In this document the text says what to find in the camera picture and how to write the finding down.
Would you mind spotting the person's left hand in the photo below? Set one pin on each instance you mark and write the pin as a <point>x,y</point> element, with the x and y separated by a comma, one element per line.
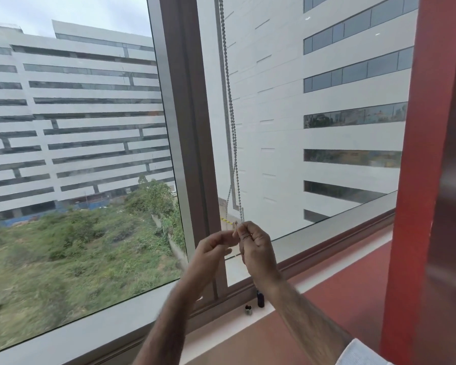
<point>205,258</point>

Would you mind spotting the person's right hand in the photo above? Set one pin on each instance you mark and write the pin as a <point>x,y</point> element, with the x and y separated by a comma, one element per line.
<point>259,254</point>

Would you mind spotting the person's right fingers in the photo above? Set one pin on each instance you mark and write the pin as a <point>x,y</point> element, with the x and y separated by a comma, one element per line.
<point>250,233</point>

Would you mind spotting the person's left thumb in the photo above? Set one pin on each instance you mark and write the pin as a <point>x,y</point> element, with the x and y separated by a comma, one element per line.
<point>222,236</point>

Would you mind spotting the person's left forearm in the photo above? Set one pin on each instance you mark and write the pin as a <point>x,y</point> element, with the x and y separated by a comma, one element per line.
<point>171,323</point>

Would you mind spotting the person's right forearm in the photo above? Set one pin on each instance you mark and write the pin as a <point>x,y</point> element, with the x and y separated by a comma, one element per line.
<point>304,319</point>

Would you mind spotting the small dark blue bottle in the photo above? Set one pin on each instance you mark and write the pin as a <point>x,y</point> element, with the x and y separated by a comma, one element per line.
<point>260,299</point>

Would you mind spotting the green overgrown vegetation patch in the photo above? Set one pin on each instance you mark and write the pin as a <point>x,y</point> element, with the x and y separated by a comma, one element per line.
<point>72,254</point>

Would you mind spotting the white building with glass windows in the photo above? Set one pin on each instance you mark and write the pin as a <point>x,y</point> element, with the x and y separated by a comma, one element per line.
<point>326,91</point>

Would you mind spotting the white shirt sleeve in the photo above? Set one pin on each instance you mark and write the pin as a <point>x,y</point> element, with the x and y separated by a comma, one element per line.
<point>363,355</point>

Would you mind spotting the white building with dark strips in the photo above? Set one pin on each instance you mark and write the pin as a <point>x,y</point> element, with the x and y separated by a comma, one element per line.
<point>79,121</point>

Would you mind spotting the grey aluminium window frame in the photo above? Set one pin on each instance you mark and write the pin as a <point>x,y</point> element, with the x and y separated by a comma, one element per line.
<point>186,110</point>

